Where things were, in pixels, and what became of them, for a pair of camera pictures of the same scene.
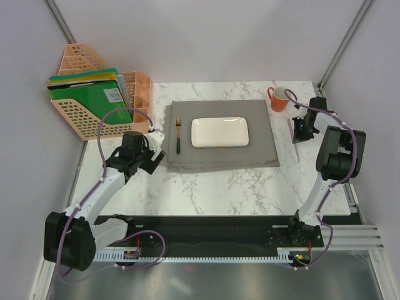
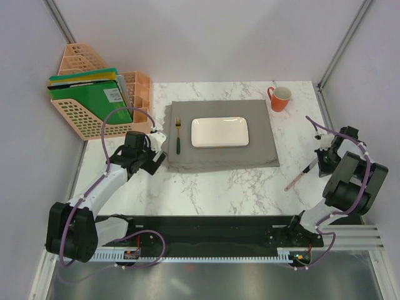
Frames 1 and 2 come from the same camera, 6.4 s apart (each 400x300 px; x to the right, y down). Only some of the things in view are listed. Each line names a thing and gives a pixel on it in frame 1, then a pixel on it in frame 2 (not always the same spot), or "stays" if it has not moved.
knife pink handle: [290, 129] to [306, 170]
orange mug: [279, 101] stays
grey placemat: [260, 152] stays
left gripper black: [148, 165] stays
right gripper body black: [302, 132] to [327, 160]
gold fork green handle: [178, 124] stays
